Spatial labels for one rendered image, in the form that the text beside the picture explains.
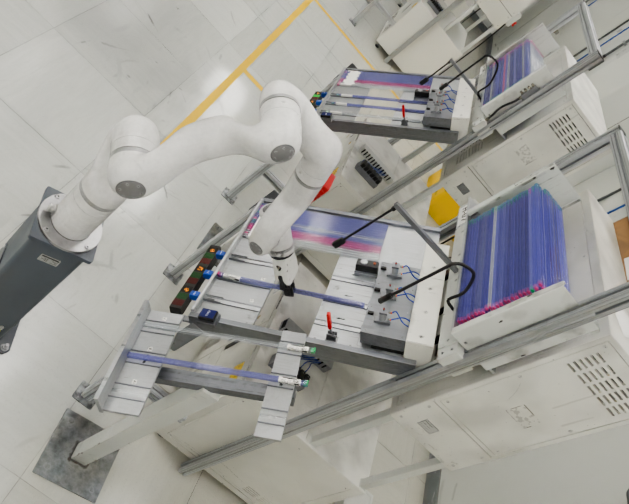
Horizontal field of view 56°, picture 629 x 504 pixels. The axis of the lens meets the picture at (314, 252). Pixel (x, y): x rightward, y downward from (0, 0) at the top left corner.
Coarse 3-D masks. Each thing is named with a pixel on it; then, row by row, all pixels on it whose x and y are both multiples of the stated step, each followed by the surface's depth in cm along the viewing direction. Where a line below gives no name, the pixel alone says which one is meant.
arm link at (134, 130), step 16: (112, 128) 153; (128, 128) 149; (144, 128) 150; (112, 144) 149; (128, 144) 146; (144, 144) 147; (96, 160) 155; (96, 176) 154; (96, 192) 154; (112, 192) 155; (96, 208) 158; (112, 208) 160
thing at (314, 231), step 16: (304, 224) 225; (320, 224) 225; (336, 224) 225; (352, 224) 225; (384, 224) 226; (304, 240) 217; (320, 240) 217; (352, 240) 217; (368, 240) 218; (352, 256) 211; (368, 256) 210
